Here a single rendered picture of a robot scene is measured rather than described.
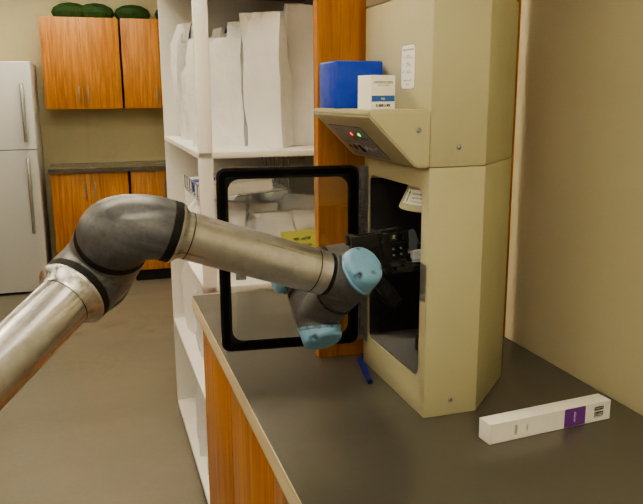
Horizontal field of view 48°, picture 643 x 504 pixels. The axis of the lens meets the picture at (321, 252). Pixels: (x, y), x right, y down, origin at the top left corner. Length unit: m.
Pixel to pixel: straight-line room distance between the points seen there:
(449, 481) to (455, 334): 0.30
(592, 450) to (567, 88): 0.77
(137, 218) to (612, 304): 0.97
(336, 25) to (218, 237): 0.66
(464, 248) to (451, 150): 0.18
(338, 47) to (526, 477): 0.94
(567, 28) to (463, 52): 0.45
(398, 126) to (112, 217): 0.50
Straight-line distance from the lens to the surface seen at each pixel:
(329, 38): 1.61
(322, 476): 1.22
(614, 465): 1.33
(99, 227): 1.10
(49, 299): 1.12
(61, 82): 6.38
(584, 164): 1.65
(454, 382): 1.42
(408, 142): 1.27
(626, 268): 1.56
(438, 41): 1.29
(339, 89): 1.43
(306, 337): 1.30
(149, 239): 1.09
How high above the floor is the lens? 1.53
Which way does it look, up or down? 12 degrees down
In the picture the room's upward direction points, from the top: straight up
